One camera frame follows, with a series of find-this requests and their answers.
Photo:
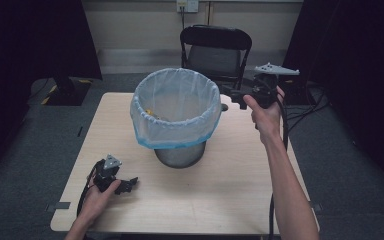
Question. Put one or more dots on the small black floor strip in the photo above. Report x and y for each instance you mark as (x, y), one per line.
(79, 131)

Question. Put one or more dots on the black stand base striped tape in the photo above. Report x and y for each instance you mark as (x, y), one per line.
(296, 96)
(67, 93)

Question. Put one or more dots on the person's right hand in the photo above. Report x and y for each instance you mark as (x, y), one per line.
(268, 121)

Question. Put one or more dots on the person's left hand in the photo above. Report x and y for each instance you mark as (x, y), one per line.
(96, 203)

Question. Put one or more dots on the black curtain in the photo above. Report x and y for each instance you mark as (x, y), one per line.
(30, 50)
(356, 66)

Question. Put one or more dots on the grey tape piece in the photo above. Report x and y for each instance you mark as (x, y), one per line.
(316, 207)
(60, 205)

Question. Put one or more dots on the white wall outlet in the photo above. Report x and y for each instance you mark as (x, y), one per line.
(187, 5)

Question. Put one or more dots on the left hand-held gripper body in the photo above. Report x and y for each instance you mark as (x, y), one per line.
(105, 175)

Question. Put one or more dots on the black folding chair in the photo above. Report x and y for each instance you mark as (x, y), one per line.
(215, 58)

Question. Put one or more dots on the pale blue plastic bin bag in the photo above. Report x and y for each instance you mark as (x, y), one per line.
(176, 131)

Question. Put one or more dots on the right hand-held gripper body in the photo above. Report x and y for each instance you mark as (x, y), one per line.
(265, 90)

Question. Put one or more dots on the grey metal trash bin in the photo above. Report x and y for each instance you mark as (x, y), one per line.
(180, 158)

